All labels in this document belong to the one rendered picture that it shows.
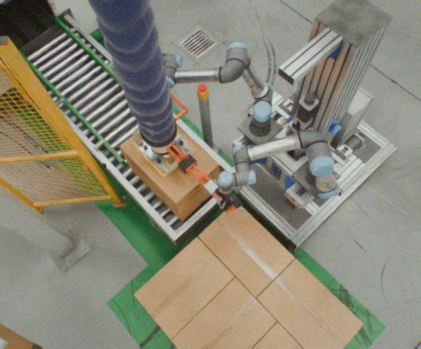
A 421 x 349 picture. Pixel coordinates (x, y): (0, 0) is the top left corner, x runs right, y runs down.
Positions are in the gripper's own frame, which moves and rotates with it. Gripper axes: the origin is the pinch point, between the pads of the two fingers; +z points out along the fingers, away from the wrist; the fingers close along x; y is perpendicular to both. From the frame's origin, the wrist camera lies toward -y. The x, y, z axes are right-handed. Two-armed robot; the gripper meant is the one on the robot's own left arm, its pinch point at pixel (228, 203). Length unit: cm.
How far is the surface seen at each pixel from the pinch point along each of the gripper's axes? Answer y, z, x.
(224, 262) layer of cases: -14, 66, 16
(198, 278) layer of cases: -9, 66, 37
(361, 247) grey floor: -74, 120, -84
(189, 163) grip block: 34.5, -1.4, 0.1
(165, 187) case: 43, 26, 17
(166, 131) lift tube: 51, -21, 1
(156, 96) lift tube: 49, -60, 2
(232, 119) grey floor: 91, 120, -91
